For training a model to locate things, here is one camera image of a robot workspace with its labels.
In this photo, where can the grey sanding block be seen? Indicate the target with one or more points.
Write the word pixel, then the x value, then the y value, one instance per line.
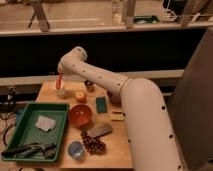
pixel 100 130

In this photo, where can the small metal cup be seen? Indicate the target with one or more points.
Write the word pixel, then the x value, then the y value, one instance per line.
pixel 89 86

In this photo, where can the green plastic tray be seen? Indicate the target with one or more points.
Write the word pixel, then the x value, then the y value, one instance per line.
pixel 26 131

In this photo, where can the orange pepper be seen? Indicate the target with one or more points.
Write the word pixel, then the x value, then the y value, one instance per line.
pixel 59 81

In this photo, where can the green bin in background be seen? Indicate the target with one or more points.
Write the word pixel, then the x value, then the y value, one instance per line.
pixel 150 19

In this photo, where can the white folded cloth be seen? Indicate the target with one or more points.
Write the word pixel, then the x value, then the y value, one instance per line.
pixel 45 123

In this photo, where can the black handled tool in tray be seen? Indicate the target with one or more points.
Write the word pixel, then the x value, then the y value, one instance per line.
pixel 48 150

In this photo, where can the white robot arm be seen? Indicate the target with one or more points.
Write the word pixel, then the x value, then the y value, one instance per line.
pixel 152 140

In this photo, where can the small blue bowl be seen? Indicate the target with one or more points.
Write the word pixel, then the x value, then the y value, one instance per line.
pixel 76 150

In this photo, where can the green sponge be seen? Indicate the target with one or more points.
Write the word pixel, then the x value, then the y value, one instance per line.
pixel 101 105

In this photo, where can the yellow apple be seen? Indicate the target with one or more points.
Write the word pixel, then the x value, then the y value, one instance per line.
pixel 80 96

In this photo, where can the orange bowl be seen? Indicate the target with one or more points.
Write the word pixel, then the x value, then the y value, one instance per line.
pixel 80 115

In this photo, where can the bunch of dark grapes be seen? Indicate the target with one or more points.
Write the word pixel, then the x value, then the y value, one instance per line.
pixel 93 145

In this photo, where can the purple bowl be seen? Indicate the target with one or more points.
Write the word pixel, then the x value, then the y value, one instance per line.
pixel 114 98

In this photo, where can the white paper cup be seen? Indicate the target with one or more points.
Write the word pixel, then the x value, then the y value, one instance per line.
pixel 61 92

